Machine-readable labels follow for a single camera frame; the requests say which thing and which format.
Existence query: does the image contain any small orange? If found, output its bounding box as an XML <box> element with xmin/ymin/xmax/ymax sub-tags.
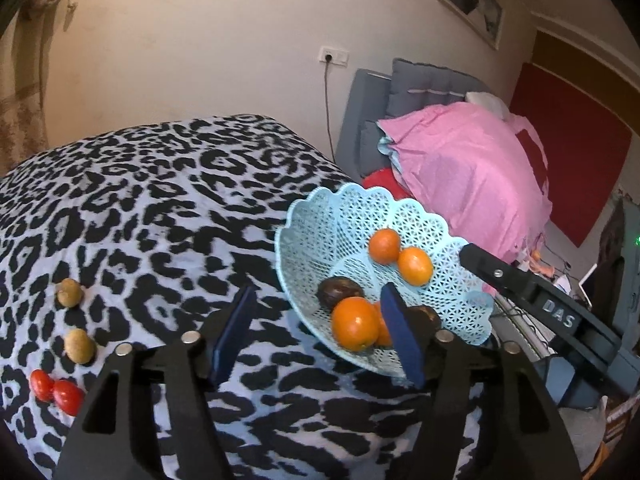
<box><xmin>397</xmin><ymin>247</ymin><xmax>434</xmax><ymax>287</ymax></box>
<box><xmin>331</xmin><ymin>297</ymin><xmax>380</xmax><ymax>352</ymax></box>

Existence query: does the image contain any framed wall picture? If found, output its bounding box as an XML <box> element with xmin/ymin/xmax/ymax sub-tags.
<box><xmin>439</xmin><ymin>0</ymin><xmax>504</xmax><ymax>50</ymax></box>

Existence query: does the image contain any white wall socket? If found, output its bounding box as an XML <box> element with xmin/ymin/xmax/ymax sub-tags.
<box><xmin>319</xmin><ymin>47</ymin><xmax>349</xmax><ymax>67</ymax></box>

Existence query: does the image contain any beige patterned curtain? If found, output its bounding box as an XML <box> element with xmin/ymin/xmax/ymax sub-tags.
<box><xmin>1</xmin><ymin>0</ymin><xmax>75</xmax><ymax>174</ymax></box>

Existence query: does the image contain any red blanket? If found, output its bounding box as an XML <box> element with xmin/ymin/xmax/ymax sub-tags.
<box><xmin>361</xmin><ymin>168</ymin><xmax>413</xmax><ymax>200</ymax></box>

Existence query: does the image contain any leopard print table cloth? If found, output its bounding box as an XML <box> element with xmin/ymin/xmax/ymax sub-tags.
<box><xmin>1</xmin><ymin>115</ymin><xmax>427</xmax><ymax>479</ymax></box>

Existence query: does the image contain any small red tomato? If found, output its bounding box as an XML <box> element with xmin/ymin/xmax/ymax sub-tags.
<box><xmin>29</xmin><ymin>370</ymin><xmax>54</xmax><ymax>403</ymax></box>

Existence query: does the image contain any large red tomato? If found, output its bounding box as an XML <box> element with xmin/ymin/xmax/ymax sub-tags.
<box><xmin>52</xmin><ymin>379</ymin><xmax>85</xmax><ymax>417</ymax></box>

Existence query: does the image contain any dark avocado fruit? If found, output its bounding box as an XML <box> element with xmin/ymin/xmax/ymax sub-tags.
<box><xmin>316</xmin><ymin>276</ymin><xmax>364</xmax><ymax>311</ymax></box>

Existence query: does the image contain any brown round fruit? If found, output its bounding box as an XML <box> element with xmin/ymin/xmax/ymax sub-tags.
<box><xmin>56</xmin><ymin>278</ymin><xmax>84</xmax><ymax>309</ymax></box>
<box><xmin>64</xmin><ymin>328</ymin><xmax>96</xmax><ymax>365</ymax></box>

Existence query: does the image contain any light blue lattice fruit basket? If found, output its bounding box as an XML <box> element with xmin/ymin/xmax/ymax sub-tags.
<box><xmin>274</xmin><ymin>183</ymin><xmax>494</xmax><ymax>379</ymax></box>

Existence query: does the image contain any white pillow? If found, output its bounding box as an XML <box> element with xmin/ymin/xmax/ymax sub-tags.
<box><xmin>464</xmin><ymin>91</ymin><xmax>510</xmax><ymax>122</ymax></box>

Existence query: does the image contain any large orange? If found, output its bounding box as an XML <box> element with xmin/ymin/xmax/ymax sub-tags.
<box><xmin>368</xmin><ymin>229</ymin><xmax>401</xmax><ymax>266</ymax></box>

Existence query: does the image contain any pink blanket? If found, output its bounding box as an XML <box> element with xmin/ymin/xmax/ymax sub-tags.
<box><xmin>378</xmin><ymin>102</ymin><xmax>552</xmax><ymax>262</ymax></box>

